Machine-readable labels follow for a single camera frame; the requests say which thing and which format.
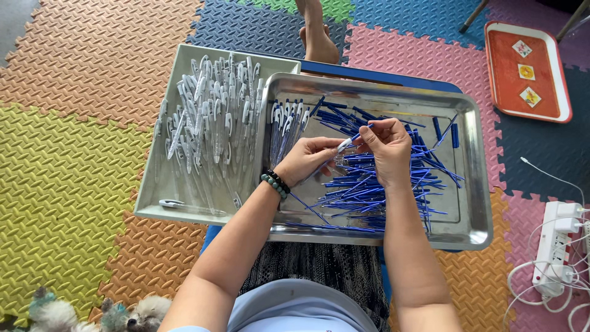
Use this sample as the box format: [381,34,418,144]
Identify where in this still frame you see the white plug adapter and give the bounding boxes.
[548,264,575,290]
[554,202,584,234]

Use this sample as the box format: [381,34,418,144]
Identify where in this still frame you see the clear pen barrel white clip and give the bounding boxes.
[300,137,355,185]

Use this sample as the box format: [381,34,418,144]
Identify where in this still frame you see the grey plastic tray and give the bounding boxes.
[134,44,302,227]

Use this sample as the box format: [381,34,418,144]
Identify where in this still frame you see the orange tray white rim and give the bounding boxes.
[484,20,573,124]

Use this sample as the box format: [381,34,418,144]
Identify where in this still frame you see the wooden furniture leg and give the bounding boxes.
[555,0,590,43]
[458,0,490,34]

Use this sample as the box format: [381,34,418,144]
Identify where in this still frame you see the white power strip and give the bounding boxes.
[531,201,584,298]

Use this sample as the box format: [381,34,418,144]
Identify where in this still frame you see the pile of clear empty pens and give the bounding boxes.
[153,53,264,217]

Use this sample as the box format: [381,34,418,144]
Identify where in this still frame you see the single blue pen refill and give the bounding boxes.
[351,123,375,142]

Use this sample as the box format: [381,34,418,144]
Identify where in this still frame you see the colourful foam floor mat tiles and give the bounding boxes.
[0,0,590,332]

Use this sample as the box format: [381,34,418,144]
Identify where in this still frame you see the black bead bracelet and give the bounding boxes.
[266,169,292,195]

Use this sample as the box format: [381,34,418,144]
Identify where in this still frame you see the person's bare foot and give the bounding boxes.
[294,0,341,65]

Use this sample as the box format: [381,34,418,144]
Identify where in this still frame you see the row of assembled blue pens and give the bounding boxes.
[269,98,312,169]

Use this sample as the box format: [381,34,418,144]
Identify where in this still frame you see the black white patterned skirt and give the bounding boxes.
[239,242,391,332]

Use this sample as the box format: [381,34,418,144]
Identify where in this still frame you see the light blue shirt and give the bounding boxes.
[167,278,380,332]

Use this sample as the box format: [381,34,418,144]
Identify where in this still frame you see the person's left hand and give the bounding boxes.
[276,136,346,188]

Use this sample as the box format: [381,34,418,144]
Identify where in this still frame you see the fluffy white grey dog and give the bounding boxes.
[99,295,174,332]
[27,286,100,332]

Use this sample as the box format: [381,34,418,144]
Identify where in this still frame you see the blue low table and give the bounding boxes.
[200,58,464,306]

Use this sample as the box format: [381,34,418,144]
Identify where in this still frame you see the steel tray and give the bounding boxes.
[256,72,494,251]

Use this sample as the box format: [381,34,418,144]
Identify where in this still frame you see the heap of small metal springs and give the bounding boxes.
[332,151,375,172]

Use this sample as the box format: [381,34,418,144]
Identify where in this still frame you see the heap of blue refills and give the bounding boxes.
[285,96,466,234]

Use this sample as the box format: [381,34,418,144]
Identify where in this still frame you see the green bead bracelet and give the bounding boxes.
[260,173,288,201]

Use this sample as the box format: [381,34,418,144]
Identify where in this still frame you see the person's right hand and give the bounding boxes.
[355,117,413,188]

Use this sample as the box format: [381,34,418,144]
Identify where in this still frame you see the tangle of white cables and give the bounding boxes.
[502,207,590,332]

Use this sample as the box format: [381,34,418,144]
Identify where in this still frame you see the thin white charging cable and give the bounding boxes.
[520,157,587,209]

